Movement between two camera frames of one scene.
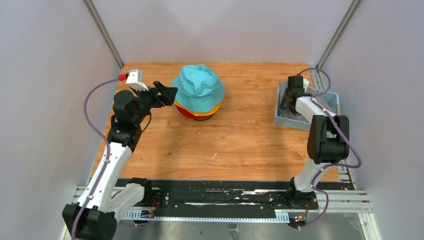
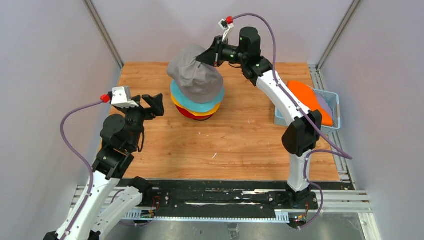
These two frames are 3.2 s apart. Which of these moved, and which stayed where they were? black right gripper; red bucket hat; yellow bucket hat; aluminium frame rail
Moved: black right gripper
Stayed: aluminium frame rail; red bucket hat; yellow bucket hat
